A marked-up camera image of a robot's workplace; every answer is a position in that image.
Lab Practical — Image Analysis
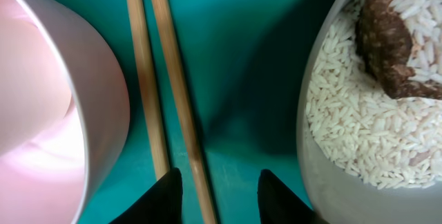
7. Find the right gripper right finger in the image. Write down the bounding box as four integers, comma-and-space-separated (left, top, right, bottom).
258, 169, 323, 224

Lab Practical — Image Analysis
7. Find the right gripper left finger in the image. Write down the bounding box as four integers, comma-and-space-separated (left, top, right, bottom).
110, 167, 183, 224

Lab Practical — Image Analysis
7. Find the grey bowl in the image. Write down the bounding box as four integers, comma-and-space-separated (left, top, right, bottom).
296, 0, 441, 223

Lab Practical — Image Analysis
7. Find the pink bowl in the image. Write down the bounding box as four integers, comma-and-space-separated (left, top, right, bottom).
1, 0, 130, 223

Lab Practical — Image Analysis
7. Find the brown food piece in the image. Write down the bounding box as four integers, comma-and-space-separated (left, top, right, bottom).
355, 0, 441, 100

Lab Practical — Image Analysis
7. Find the teal plastic tray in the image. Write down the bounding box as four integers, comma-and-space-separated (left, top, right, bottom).
56, 0, 334, 223

